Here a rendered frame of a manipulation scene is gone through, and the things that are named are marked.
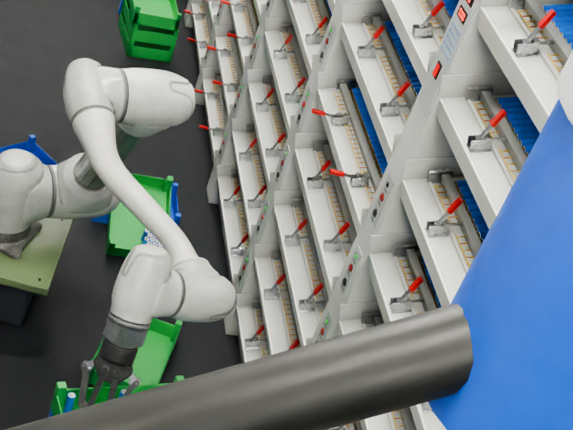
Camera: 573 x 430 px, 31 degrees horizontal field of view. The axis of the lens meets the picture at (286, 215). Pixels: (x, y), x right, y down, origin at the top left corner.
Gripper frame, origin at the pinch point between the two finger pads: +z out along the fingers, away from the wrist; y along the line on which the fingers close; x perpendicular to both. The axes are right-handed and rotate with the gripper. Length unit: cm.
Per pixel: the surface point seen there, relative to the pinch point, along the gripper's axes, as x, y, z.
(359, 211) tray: -25, -40, -60
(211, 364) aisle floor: -98, -21, 9
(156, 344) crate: -98, -3, 9
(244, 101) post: -153, -2, -66
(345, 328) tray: -18, -46, -34
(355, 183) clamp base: -33, -38, -65
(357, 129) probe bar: -51, -35, -76
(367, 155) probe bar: -41, -39, -71
